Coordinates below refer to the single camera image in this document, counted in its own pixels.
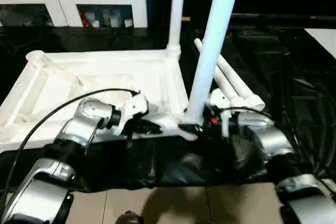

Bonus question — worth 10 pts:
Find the white plastic table leg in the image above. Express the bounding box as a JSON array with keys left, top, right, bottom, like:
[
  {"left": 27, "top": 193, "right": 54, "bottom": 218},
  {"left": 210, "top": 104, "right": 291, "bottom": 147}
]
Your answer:
[
  {"left": 194, "top": 37, "right": 250, "bottom": 111},
  {"left": 216, "top": 53, "right": 267, "bottom": 111},
  {"left": 183, "top": 0, "right": 244, "bottom": 126},
  {"left": 166, "top": 0, "right": 188, "bottom": 55}
]

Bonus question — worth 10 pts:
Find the grey left robot leg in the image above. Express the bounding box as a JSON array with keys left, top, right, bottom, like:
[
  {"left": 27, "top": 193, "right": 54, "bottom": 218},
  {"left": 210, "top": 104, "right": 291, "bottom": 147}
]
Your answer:
[{"left": 112, "top": 210, "right": 143, "bottom": 224}]

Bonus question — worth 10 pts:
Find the white flat board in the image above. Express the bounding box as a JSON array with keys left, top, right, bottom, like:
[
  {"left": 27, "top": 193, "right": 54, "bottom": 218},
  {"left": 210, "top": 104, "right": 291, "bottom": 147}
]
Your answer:
[{"left": 304, "top": 28, "right": 336, "bottom": 57}]

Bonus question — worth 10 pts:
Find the black work mat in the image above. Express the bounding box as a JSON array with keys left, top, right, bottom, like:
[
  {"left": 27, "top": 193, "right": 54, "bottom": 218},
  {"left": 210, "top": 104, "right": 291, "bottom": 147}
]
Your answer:
[{"left": 0, "top": 24, "right": 336, "bottom": 190}]

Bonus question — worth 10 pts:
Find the black flat screen panel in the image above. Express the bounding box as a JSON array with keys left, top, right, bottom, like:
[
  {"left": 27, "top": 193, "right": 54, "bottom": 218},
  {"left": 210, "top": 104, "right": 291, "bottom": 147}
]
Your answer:
[{"left": 230, "top": 13, "right": 336, "bottom": 26}]

